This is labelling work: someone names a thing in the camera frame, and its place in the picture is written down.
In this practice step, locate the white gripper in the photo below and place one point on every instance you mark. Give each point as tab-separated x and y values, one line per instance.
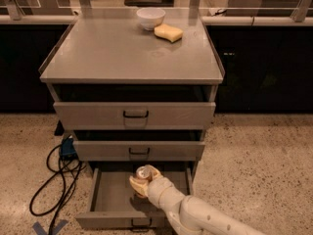
157	188

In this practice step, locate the orange soda can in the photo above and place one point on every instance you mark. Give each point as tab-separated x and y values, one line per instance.
144	177

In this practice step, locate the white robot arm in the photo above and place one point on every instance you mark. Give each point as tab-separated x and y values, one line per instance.
187	214

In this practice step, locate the grey bottom drawer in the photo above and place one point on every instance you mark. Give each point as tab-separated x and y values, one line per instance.
113	203

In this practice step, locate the grey drawer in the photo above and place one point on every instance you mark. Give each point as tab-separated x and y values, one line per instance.
122	115
113	203
139	151

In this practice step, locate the grey middle drawer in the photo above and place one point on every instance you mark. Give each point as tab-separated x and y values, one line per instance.
139	151

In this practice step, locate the grey metal drawer cabinet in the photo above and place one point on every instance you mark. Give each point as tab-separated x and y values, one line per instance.
108	57

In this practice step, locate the grey top drawer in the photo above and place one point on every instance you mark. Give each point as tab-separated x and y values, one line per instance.
122	115

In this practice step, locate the blue power adapter box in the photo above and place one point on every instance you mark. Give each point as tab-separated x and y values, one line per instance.
67	151

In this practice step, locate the yellow sponge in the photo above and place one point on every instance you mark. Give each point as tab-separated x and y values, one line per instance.
168	32

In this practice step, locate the white bowl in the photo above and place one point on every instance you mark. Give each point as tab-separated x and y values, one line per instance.
150	17

